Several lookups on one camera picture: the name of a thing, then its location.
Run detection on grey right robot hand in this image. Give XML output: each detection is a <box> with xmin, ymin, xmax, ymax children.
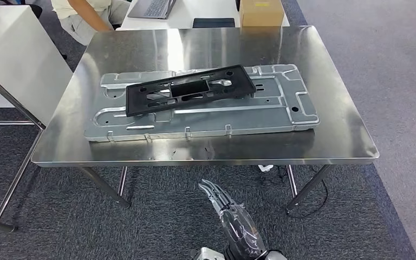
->
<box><xmin>198</xmin><ymin>178</ymin><xmax>267</xmax><ymax>257</ymax></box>

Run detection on black plastic plate bracket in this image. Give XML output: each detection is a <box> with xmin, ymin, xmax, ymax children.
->
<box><xmin>125</xmin><ymin>64</ymin><xmax>257</xmax><ymax>118</ymax></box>

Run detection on stainless steel workbench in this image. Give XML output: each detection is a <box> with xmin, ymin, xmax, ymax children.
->
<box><xmin>31</xmin><ymin>25</ymin><xmax>380</xmax><ymax>212</ymax></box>

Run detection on galvanized sheet metal panel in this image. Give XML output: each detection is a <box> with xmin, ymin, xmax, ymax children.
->
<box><xmin>84</xmin><ymin>63</ymin><xmax>321</xmax><ymax>143</ymax></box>

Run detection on black flat pad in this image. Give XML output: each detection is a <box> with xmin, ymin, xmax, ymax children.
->
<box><xmin>192</xmin><ymin>18</ymin><xmax>236</xmax><ymax>29</ymax></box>

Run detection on brown cardboard box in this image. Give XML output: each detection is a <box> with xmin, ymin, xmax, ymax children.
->
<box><xmin>239</xmin><ymin>0</ymin><xmax>285</xmax><ymax>28</ymax></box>

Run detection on white desk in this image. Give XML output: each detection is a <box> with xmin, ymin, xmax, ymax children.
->
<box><xmin>116</xmin><ymin>0</ymin><xmax>290</xmax><ymax>31</ymax></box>

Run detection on grey laptop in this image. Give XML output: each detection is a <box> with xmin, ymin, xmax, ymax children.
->
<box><xmin>127</xmin><ymin>0</ymin><xmax>177</xmax><ymax>20</ymax></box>

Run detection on person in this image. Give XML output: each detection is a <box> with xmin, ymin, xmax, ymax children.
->
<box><xmin>51</xmin><ymin>0</ymin><xmax>132</xmax><ymax>47</ymax></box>

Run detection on white table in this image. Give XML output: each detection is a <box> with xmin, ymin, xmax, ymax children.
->
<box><xmin>0</xmin><ymin>5</ymin><xmax>73</xmax><ymax>126</ymax></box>

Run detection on black chair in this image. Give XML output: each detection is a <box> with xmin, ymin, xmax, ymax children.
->
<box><xmin>28</xmin><ymin>3</ymin><xmax>44</xmax><ymax>20</ymax></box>

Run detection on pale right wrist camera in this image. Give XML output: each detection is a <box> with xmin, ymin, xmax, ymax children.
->
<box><xmin>190</xmin><ymin>246</ymin><xmax>226</xmax><ymax>260</ymax></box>

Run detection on black floor cable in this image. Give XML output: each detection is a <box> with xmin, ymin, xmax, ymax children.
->
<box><xmin>274</xmin><ymin>165</ymin><xmax>329</xmax><ymax>218</ymax></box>

